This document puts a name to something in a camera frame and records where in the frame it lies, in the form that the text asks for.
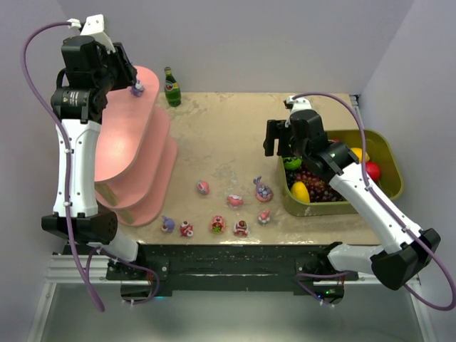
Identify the purple bunny figure toy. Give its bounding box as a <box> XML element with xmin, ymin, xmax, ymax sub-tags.
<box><xmin>130</xmin><ymin>80</ymin><xmax>145</xmax><ymax>97</ymax></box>

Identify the purple bunny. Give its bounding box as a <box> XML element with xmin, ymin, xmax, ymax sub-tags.
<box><xmin>253</xmin><ymin>176</ymin><xmax>274</xmax><ymax>202</ymax></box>

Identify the small purple bunny cupcake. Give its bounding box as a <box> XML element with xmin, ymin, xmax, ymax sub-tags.
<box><xmin>161</xmin><ymin>215</ymin><xmax>175</xmax><ymax>233</ymax></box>

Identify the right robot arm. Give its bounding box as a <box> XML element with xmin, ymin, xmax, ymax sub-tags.
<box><xmin>263</xmin><ymin>110</ymin><xmax>441</xmax><ymax>290</ymax></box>

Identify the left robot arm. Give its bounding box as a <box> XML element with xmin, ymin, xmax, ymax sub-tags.
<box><xmin>41</xmin><ymin>33</ymin><xmax>139</xmax><ymax>261</ymax></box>

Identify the pink tiered shelf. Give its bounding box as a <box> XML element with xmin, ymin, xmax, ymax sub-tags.
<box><xmin>95</xmin><ymin>66</ymin><xmax>177</xmax><ymax>227</ymax></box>

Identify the green glass bottle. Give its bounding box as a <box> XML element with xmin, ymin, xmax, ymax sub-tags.
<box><xmin>164</xmin><ymin>67</ymin><xmax>182</xmax><ymax>107</ymax></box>

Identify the yellow lemon toy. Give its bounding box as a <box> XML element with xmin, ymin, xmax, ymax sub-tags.
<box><xmin>351</xmin><ymin>147</ymin><xmax>371</xmax><ymax>163</ymax></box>

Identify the purple grape bunch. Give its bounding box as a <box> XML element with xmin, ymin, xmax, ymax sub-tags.
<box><xmin>286</xmin><ymin>168</ymin><xmax>345</xmax><ymax>203</ymax></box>

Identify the yellow mango toy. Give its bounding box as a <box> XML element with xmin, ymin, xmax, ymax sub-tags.
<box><xmin>290</xmin><ymin>181</ymin><xmax>311</xmax><ymax>203</ymax></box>

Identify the pink white cake toy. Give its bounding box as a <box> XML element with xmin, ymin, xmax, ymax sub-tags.
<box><xmin>227</xmin><ymin>194</ymin><xmax>244</xmax><ymax>208</ymax></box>

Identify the red apple toy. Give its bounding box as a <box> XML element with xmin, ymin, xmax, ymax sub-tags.
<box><xmin>366</xmin><ymin>161</ymin><xmax>381</xmax><ymax>182</ymax></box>

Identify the pink bunny figure toy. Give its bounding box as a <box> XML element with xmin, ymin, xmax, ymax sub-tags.
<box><xmin>258</xmin><ymin>210</ymin><xmax>270</xmax><ymax>225</ymax></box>

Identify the olive green plastic bin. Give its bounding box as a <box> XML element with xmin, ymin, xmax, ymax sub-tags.
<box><xmin>276</xmin><ymin>129</ymin><xmax>403</xmax><ymax>217</ymax></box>

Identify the pink egg shaped toy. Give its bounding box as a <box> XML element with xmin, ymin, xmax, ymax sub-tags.
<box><xmin>197</xmin><ymin>180</ymin><xmax>210</xmax><ymax>195</ymax></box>

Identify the strawberry cake toy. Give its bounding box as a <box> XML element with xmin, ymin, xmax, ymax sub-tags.
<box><xmin>233</xmin><ymin>220</ymin><xmax>249</xmax><ymax>237</ymax></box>

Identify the pink round cake toy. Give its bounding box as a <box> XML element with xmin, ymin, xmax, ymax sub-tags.
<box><xmin>210</xmin><ymin>215</ymin><xmax>226</xmax><ymax>234</ymax></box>

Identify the red white cake toy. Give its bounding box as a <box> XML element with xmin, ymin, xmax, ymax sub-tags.
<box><xmin>180</xmin><ymin>221</ymin><xmax>194</xmax><ymax>237</ymax></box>

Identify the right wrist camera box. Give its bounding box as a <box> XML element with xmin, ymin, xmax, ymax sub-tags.
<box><xmin>284</xmin><ymin>96</ymin><xmax>312</xmax><ymax>115</ymax></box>

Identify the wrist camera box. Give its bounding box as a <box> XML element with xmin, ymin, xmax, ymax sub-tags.
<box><xmin>284</xmin><ymin>96</ymin><xmax>312</xmax><ymax>115</ymax></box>
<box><xmin>67</xmin><ymin>14</ymin><xmax>115</xmax><ymax>53</ymax></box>

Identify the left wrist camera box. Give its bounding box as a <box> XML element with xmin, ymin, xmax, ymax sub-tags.
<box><xmin>67</xmin><ymin>14</ymin><xmax>115</xmax><ymax>53</ymax></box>

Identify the black base frame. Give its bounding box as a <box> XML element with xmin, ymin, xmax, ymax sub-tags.
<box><xmin>63</xmin><ymin>243</ymin><xmax>359</xmax><ymax>304</ymax></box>

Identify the aluminium rail frame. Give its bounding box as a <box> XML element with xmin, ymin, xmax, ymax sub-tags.
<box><xmin>46</xmin><ymin>93</ymin><xmax>423</xmax><ymax>286</ymax></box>

